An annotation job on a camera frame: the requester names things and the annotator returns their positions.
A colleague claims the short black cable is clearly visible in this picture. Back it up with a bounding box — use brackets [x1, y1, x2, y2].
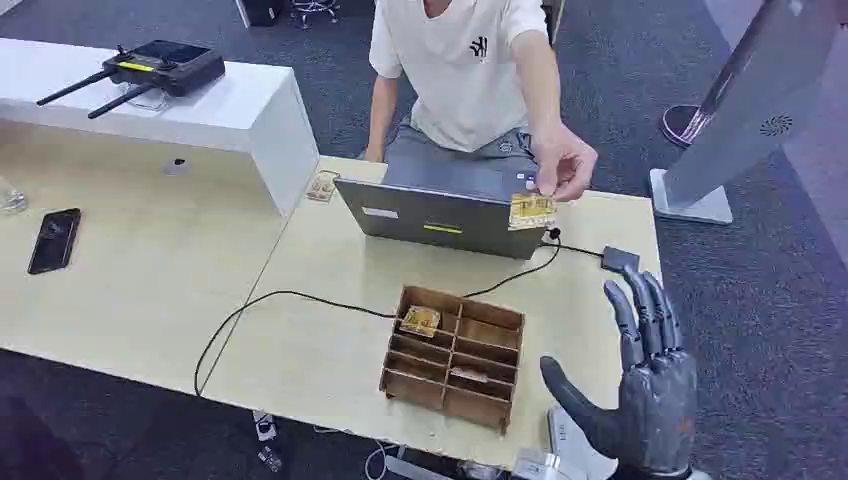
[539, 241, 605, 259]

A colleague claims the person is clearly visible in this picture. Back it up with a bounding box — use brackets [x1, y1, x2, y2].
[362, 0, 599, 203]

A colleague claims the grey laptop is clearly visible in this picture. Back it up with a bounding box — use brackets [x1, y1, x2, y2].
[333, 148, 552, 261]

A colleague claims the yellow printed card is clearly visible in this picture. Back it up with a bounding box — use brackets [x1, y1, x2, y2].
[399, 304, 443, 340]
[507, 192, 558, 232]

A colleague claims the white power strip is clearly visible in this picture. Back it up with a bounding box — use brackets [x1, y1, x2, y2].
[251, 410, 279, 443]

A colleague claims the round metal post base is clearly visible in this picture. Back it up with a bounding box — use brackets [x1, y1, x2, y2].
[660, 103, 714, 149]

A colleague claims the clear glass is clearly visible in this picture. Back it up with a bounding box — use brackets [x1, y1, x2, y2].
[0, 175, 29, 217]

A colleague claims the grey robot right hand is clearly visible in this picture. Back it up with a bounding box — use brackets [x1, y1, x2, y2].
[539, 266, 699, 476]

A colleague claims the person's left hand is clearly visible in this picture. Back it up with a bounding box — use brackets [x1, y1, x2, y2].
[529, 124, 599, 203]

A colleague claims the long black cable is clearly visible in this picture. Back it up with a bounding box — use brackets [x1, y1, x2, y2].
[193, 227, 564, 399]

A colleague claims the black remote controller with antennas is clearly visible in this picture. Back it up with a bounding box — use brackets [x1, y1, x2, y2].
[35, 39, 227, 121]

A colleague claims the black cabinet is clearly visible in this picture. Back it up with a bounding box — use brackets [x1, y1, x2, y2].
[235, 0, 288, 29]

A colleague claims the office chair base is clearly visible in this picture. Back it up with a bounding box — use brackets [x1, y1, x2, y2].
[289, 0, 341, 31]

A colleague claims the white desk riser shelf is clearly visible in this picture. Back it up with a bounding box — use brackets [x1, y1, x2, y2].
[0, 37, 321, 218]

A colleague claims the small power adapter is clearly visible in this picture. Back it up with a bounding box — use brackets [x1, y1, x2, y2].
[256, 445, 285, 474]

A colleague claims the black smartphone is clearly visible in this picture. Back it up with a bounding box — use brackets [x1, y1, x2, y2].
[27, 207, 83, 276]

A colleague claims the clear plastic stand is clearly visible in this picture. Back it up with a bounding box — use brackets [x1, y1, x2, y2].
[122, 83, 172, 113]

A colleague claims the white floor cable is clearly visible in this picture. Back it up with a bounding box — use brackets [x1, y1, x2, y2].
[362, 439, 400, 480]

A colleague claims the grey kiosk stand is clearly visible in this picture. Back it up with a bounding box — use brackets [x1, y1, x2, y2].
[649, 0, 848, 227]

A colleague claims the wooden divided card box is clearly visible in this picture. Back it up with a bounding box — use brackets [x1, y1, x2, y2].
[378, 284, 527, 437]

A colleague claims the small black external drive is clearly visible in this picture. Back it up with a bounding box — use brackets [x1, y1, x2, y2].
[600, 245, 642, 275]

